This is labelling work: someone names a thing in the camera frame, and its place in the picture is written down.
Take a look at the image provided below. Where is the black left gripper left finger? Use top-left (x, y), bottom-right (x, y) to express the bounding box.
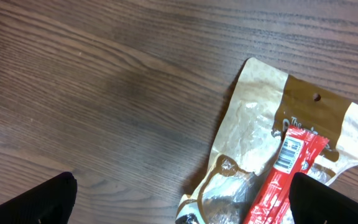
top-left (0, 172), bottom-right (78, 224)

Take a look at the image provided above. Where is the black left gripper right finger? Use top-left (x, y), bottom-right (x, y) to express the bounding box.
top-left (289, 172), bottom-right (358, 224)

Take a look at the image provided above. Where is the brown cookie snack bag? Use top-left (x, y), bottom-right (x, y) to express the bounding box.
top-left (175, 58), bottom-right (358, 223)

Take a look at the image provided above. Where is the red snack bar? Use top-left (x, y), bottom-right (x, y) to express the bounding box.
top-left (244, 126), bottom-right (329, 224)

